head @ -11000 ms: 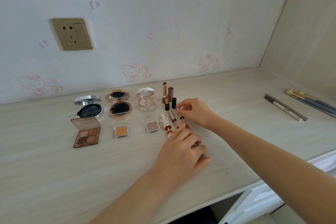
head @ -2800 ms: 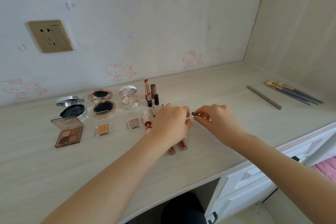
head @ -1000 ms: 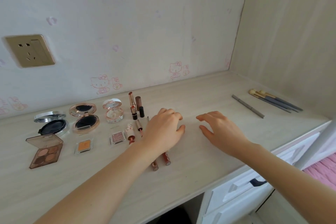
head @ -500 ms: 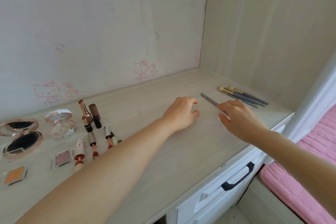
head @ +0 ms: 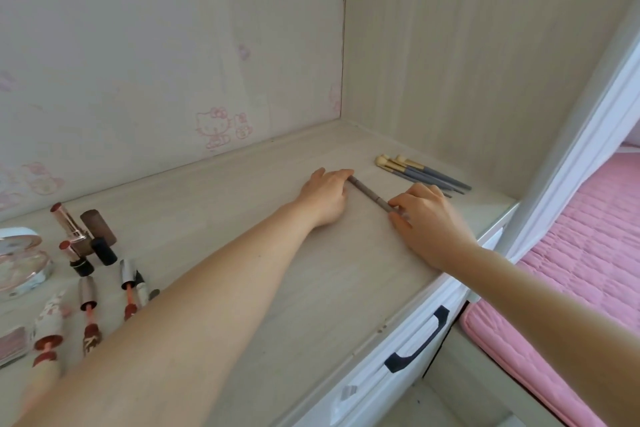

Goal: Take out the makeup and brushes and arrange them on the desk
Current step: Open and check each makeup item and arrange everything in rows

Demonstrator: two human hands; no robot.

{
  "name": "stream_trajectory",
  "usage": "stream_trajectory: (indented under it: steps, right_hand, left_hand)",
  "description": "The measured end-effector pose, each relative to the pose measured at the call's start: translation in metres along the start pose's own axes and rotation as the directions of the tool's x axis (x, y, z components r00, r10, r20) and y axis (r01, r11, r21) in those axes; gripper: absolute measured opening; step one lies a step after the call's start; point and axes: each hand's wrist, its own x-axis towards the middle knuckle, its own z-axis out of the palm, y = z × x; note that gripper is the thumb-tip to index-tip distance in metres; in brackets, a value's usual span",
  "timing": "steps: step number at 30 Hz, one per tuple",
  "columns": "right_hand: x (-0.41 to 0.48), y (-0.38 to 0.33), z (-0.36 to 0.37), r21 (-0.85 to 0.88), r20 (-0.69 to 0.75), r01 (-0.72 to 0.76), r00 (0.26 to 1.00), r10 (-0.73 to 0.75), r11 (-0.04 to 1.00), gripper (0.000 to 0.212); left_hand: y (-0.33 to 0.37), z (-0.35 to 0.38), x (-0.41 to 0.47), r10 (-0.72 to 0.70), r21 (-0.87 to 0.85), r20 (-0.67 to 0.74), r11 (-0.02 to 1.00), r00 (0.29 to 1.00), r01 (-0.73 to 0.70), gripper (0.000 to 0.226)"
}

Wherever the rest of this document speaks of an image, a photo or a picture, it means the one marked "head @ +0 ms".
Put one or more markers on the person's right hand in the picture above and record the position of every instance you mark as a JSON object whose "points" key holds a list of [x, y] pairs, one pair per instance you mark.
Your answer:
{"points": [[435, 226]]}

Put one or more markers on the person's left hand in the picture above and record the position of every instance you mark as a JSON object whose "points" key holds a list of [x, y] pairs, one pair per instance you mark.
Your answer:
{"points": [[325, 196]]}

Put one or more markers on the set of makeup brushes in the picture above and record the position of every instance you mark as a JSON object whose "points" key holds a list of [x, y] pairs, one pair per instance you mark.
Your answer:
{"points": [[430, 187]]}

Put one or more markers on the grey eyebrow pencil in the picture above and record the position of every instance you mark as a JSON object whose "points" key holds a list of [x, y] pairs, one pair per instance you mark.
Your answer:
{"points": [[370, 193]]}

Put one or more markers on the white grey eyeliner pen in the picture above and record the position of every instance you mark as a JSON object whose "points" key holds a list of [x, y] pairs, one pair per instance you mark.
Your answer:
{"points": [[142, 291]]}

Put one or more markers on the silver wand cap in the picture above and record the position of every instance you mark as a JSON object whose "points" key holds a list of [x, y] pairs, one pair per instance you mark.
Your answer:
{"points": [[127, 274]]}

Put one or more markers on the brown lipstick cap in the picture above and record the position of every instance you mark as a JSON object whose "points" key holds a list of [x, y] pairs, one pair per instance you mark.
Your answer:
{"points": [[100, 226]]}

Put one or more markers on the black lipstick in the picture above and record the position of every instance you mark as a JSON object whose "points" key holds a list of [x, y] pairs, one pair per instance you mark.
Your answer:
{"points": [[104, 251]]}

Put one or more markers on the small black case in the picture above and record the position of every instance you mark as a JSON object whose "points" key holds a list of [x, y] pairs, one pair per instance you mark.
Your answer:
{"points": [[80, 264]]}

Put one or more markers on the rose gold brown lipstick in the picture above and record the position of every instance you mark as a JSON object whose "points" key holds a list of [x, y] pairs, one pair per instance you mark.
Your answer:
{"points": [[65, 221]]}

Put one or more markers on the white round blush compact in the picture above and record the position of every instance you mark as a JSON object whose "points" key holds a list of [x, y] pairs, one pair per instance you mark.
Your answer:
{"points": [[22, 261]]}

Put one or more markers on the pink glitter single eyeshadow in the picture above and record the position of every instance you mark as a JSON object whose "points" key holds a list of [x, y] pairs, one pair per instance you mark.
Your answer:
{"points": [[12, 346]]}

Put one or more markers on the person's left forearm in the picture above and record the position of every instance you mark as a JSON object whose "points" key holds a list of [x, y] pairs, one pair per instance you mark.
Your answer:
{"points": [[190, 321]]}

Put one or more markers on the pink quilted mat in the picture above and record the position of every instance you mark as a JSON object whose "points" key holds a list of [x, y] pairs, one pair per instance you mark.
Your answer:
{"points": [[590, 251]]}

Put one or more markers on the light wooden side panel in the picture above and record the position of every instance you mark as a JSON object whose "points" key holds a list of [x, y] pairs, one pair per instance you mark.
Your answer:
{"points": [[475, 56]]}

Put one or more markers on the white panelled bed frame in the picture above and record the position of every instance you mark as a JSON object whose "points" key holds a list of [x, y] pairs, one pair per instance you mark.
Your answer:
{"points": [[575, 141]]}

